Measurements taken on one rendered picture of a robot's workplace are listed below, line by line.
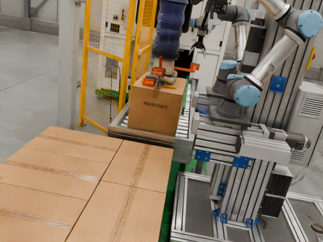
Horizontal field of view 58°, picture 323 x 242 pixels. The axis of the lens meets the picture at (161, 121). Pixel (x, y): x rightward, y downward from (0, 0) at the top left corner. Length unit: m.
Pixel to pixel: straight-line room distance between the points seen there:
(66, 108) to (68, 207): 1.80
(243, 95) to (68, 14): 2.05
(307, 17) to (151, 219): 1.21
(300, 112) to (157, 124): 1.07
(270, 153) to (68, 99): 2.21
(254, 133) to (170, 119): 0.83
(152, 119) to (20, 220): 1.25
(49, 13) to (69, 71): 9.10
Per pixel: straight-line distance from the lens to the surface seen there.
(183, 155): 2.37
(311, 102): 1.88
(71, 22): 3.05
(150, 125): 2.35
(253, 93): 1.48
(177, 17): 2.40
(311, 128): 1.94
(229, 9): 2.25
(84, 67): 3.62
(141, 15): 3.40
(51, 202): 1.63
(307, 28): 1.52
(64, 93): 3.21
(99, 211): 1.57
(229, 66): 2.09
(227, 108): 1.64
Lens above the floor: 1.54
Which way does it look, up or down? 21 degrees down
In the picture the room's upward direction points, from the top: 9 degrees clockwise
